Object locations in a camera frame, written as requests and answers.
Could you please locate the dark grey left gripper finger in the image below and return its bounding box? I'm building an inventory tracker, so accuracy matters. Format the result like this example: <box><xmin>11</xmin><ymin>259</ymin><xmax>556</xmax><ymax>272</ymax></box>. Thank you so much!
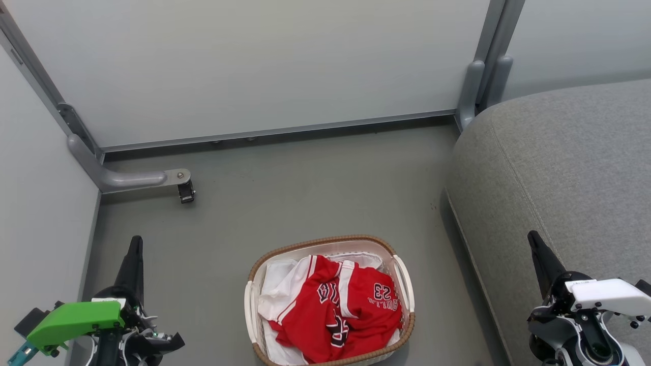
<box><xmin>113</xmin><ymin>235</ymin><xmax>144</xmax><ymax>307</ymax></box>

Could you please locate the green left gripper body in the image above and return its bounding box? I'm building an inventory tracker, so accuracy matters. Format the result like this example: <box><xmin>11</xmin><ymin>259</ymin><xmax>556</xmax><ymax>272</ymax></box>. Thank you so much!
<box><xmin>26</xmin><ymin>287</ymin><xmax>185</xmax><ymax>366</ymax></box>

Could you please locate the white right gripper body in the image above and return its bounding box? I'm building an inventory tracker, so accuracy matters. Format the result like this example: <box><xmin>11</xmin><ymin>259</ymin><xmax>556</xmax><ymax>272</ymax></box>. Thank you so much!
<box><xmin>529</xmin><ymin>271</ymin><xmax>651</xmax><ymax>326</ymax></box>

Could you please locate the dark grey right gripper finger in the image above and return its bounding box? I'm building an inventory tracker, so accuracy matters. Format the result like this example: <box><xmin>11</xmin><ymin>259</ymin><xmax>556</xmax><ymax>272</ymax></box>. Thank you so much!
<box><xmin>527</xmin><ymin>230</ymin><xmax>567</xmax><ymax>300</ymax></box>

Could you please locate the red basketball jersey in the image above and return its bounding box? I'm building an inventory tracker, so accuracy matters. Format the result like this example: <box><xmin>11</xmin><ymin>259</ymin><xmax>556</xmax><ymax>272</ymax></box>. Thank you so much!
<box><xmin>268</xmin><ymin>255</ymin><xmax>403</xmax><ymax>364</ymax></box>

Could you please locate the grey fabric sofa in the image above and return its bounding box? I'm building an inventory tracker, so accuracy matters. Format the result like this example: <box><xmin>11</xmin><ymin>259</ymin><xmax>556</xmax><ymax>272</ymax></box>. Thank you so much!
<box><xmin>445</xmin><ymin>79</ymin><xmax>651</xmax><ymax>366</ymax></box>

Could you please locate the long grey partition foot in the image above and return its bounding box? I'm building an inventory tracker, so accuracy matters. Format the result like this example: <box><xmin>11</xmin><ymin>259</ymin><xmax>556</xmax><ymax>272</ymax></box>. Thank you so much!
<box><xmin>68</xmin><ymin>134</ymin><xmax>192</xmax><ymax>195</ymax></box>

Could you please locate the white laundry basket brown rim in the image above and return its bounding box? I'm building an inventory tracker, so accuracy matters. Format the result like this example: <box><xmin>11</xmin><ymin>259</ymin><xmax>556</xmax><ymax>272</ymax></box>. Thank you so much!
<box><xmin>244</xmin><ymin>234</ymin><xmax>416</xmax><ymax>366</ymax></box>

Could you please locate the white cloth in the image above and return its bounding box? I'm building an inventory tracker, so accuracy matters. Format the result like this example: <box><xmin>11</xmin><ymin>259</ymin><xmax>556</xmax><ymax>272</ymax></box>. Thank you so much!
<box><xmin>258</xmin><ymin>253</ymin><xmax>402</xmax><ymax>365</ymax></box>

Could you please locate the teal-plug left camera cable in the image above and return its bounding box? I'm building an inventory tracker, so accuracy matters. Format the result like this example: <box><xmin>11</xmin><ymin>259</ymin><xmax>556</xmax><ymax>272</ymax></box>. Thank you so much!
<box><xmin>7</xmin><ymin>340</ymin><xmax>40</xmax><ymax>366</ymax></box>

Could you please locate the grey aluminium partition rail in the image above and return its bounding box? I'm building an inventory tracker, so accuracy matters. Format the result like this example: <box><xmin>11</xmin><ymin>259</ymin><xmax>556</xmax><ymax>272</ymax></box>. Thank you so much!
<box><xmin>102</xmin><ymin>109</ymin><xmax>457</xmax><ymax>153</ymax></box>

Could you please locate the grey corner post with bracket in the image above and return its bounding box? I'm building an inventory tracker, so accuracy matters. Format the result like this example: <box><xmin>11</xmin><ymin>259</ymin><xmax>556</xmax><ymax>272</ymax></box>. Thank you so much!
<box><xmin>0</xmin><ymin>5</ymin><xmax>105</xmax><ymax>163</ymax></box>

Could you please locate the grey aluminium partition post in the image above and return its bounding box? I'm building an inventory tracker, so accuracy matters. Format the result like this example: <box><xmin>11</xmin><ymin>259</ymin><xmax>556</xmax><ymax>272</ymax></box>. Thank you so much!
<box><xmin>473</xmin><ymin>0</ymin><xmax>526</xmax><ymax>105</ymax></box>

